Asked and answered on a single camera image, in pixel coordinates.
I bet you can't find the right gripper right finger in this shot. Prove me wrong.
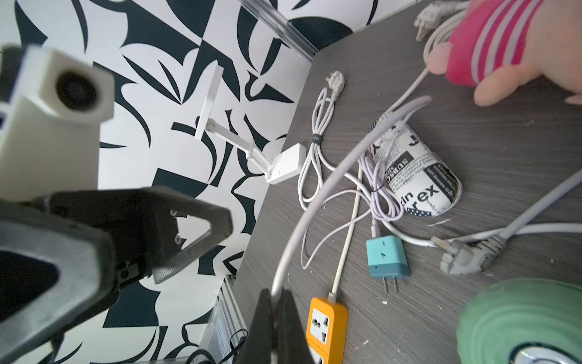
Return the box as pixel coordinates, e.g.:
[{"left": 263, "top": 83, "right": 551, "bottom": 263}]
[{"left": 276, "top": 290, "right": 314, "bottom": 364}]

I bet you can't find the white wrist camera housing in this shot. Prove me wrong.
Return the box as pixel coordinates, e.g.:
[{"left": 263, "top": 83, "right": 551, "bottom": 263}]
[{"left": 1, "top": 45, "right": 115, "bottom": 202}]

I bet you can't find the plush doll pink shirt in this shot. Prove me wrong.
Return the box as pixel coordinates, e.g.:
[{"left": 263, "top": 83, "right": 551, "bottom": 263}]
[{"left": 427, "top": 1, "right": 581, "bottom": 107}]

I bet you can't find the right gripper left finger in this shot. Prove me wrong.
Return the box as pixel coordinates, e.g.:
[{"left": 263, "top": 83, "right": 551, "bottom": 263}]
[{"left": 236, "top": 289, "right": 275, "bottom": 364}]

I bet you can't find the white bundled power cord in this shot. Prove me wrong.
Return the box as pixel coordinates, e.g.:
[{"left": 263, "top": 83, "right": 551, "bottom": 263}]
[{"left": 297, "top": 70, "right": 437, "bottom": 249}]

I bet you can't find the orange power strip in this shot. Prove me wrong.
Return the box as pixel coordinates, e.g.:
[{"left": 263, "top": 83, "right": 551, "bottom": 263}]
[{"left": 306, "top": 194, "right": 361, "bottom": 363}]

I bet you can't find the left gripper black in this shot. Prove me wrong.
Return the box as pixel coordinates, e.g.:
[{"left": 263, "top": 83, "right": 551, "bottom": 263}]
[{"left": 1, "top": 187, "right": 233, "bottom": 363}]

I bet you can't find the white desk lamp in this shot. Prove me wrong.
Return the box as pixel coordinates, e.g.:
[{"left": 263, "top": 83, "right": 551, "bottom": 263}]
[{"left": 194, "top": 62, "right": 307, "bottom": 185}]

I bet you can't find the purple strip white cord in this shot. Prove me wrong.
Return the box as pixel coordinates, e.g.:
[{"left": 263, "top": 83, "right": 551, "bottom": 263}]
[{"left": 429, "top": 167, "right": 582, "bottom": 276}]

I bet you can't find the teal adapter on table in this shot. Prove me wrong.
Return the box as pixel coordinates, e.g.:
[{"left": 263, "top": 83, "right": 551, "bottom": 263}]
[{"left": 366, "top": 236, "right": 410, "bottom": 293}]

